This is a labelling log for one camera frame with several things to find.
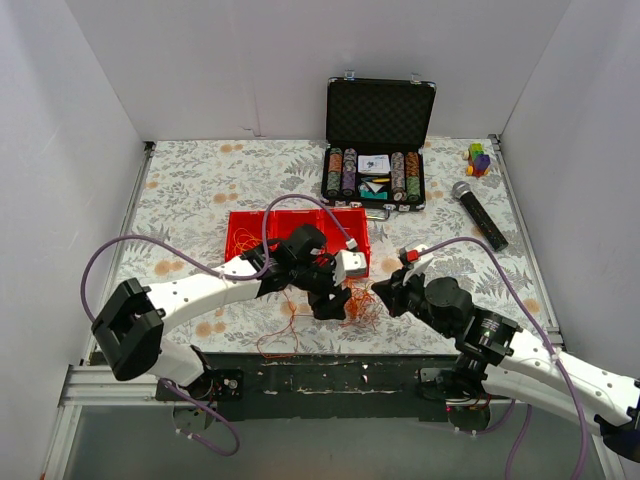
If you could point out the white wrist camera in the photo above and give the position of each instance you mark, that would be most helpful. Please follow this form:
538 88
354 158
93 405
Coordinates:
349 265
415 261

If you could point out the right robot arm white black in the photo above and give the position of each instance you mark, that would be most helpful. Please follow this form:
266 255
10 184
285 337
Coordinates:
500 357

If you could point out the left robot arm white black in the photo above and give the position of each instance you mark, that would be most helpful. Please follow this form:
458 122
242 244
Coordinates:
132 327

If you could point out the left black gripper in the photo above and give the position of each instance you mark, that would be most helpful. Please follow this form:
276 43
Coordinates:
327 293

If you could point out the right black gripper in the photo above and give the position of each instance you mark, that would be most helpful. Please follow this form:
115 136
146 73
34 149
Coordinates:
400 293

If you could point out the black handheld microphone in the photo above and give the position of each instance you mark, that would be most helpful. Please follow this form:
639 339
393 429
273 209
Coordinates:
462 192

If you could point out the colourful toy block train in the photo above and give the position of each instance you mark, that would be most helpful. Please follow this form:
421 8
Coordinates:
478 161

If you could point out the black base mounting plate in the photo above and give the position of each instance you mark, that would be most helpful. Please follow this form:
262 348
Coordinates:
323 386

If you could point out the black poker chip case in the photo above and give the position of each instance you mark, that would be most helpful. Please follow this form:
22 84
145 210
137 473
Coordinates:
375 117

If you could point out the orange rubber band tangle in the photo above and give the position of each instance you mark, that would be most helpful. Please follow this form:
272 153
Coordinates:
363 309

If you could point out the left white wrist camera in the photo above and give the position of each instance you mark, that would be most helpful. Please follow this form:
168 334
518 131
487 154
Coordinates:
349 265

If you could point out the aluminium frame rail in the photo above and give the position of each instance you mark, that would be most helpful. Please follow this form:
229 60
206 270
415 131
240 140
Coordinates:
96 386

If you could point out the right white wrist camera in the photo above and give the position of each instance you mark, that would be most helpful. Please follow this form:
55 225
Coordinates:
415 261

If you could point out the red plastic compartment bin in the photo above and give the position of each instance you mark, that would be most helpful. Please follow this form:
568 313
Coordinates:
281 223

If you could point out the white playing card box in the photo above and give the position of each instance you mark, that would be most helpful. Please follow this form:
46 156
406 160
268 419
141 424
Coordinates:
373 164

